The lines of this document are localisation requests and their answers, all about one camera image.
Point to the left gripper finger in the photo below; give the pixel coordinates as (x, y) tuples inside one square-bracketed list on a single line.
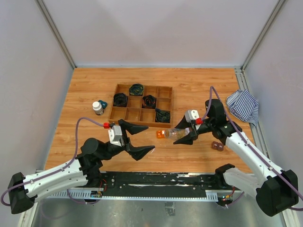
[(131, 128), (138, 153)]

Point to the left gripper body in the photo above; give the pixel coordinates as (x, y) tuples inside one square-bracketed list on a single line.
[(126, 144)]

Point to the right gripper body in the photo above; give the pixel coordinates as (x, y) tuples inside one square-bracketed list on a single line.
[(204, 127)]

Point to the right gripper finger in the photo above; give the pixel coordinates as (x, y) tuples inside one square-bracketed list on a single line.
[(183, 124), (187, 140)]

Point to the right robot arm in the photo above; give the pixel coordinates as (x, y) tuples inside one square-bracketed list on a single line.
[(274, 189)]

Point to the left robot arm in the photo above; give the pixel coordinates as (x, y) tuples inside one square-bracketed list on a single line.
[(82, 170)]

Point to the wooden compartment tray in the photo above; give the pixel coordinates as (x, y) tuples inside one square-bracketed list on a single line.
[(143, 104)]

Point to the brown pill box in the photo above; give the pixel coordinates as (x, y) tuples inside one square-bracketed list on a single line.
[(217, 146)]

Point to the orange pill box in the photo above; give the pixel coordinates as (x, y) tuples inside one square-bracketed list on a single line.
[(161, 134)]

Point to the white cap pill bottle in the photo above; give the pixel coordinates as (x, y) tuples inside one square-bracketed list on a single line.
[(97, 108)]

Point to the striped cloth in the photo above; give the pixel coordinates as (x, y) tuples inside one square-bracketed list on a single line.
[(244, 106)]

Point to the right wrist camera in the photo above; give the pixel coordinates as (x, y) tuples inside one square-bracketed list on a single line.
[(191, 115)]

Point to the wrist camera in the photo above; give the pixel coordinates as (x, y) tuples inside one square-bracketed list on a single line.
[(191, 115), (115, 135)]

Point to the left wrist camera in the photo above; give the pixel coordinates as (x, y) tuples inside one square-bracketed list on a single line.
[(115, 135)]

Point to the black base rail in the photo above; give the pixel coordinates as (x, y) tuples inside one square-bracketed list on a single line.
[(153, 186)]

